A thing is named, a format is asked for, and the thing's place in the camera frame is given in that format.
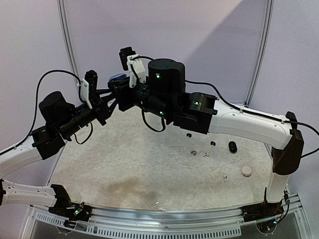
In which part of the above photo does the blue earbud charging case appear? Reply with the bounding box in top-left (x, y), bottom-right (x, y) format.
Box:
top-left (108, 73), bottom-right (127, 88)

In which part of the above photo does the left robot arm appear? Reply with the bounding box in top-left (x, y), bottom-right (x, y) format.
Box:
top-left (0, 70), bottom-right (116, 216)

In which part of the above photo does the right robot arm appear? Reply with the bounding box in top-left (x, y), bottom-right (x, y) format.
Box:
top-left (108, 57), bottom-right (304, 217)

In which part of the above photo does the black earbud charging case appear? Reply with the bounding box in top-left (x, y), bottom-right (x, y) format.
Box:
top-left (228, 141), bottom-right (237, 153)

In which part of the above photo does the white round charging case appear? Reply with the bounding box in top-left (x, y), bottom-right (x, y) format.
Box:
top-left (241, 166), bottom-right (252, 177)

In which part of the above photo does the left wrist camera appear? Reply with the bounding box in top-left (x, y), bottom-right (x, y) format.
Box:
top-left (78, 70), bottom-right (98, 109)

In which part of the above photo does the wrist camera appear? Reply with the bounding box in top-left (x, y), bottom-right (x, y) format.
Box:
top-left (78, 70), bottom-right (98, 109)
top-left (119, 47), bottom-right (146, 88)

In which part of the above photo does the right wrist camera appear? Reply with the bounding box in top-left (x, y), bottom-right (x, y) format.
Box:
top-left (119, 47), bottom-right (146, 88)

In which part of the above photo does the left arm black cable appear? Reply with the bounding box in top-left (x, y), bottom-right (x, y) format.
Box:
top-left (0, 70), bottom-right (94, 155)

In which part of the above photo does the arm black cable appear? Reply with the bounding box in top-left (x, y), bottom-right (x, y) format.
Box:
top-left (136, 56), bottom-right (319, 159)
top-left (0, 70), bottom-right (94, 155)

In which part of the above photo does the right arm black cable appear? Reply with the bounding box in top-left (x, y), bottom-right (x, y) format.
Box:
top-left (136, 56), bottom-right (319, 159)

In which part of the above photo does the left aluminium frame post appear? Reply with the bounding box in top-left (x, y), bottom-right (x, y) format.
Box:
top-left (56, 0), bottom-right (83, 102)

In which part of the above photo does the aluminium frame post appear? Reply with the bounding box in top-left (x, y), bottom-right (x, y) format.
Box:
top-left (56, 0), bottom-right (83, 102)
top-left (244, 0), bottom-right (274, 107)

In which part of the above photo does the aluminium front rail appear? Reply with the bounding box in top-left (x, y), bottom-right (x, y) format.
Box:
top-left (29, 193), bottom-right (302, 229)

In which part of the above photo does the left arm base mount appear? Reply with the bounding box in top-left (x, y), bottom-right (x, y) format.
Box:
top-left (48, 199), bottom-right (93, 222)

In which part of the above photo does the slotted white cable duct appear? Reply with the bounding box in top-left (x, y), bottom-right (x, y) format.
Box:
top-left (30, 213), bottom-right (242, 239)

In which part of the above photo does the right aluminium frame post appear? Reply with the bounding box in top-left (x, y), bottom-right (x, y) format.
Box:
top-left (244, 0), bottom-right (274, 107)

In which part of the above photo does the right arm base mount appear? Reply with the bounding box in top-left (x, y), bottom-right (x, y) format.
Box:
top-left (241, 202), bottom-right (288, 222)

